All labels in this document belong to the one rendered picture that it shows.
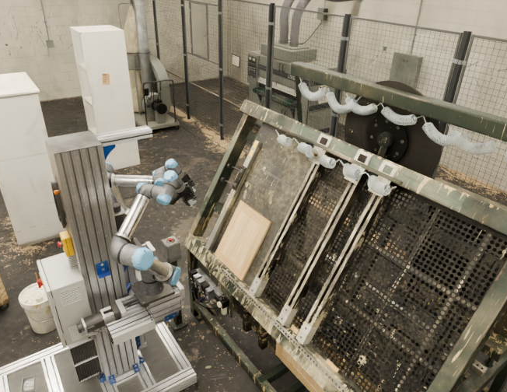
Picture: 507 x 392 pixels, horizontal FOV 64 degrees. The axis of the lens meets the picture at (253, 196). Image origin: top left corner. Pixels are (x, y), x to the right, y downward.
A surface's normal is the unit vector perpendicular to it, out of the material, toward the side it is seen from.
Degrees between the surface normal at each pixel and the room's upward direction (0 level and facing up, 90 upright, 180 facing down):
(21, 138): 90
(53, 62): 90
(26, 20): 90
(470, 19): 90
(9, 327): 0
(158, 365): 0
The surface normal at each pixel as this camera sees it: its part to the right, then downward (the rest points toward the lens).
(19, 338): 0.03, -0.87
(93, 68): 0.56, 0.42
